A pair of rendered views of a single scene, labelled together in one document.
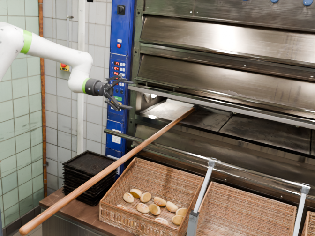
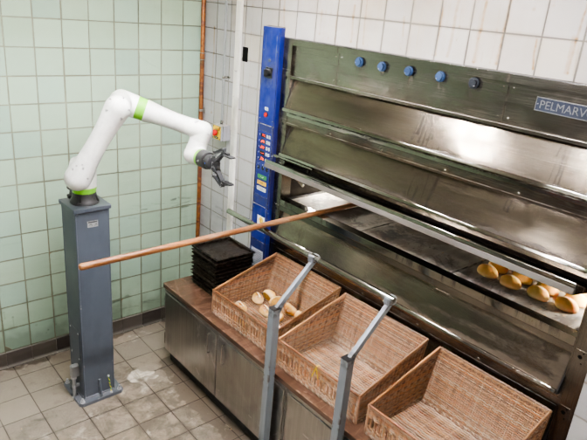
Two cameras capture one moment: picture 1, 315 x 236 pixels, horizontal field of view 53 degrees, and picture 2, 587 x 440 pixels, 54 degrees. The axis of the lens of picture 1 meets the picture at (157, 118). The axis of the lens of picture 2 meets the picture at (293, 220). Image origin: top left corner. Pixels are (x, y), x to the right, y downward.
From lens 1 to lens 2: 1.49 m
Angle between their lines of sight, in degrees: 22
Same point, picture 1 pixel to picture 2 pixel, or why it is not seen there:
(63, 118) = (216, 195)
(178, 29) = (321, 99)
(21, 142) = (168, 217)
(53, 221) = (174, 307)
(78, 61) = (194, 131)
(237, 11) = (376, 82)
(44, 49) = (158, 117)
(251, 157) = (389, 268)
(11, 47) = (116, 114)
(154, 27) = (300, 95)
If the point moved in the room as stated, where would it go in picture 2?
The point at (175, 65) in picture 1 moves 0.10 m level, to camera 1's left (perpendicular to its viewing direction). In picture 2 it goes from (319, 142) to (302, 140)
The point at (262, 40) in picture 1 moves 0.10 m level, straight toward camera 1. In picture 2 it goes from (397, 120) to (386, 122)
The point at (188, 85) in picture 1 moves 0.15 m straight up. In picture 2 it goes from (327, 168) to (330, 141)
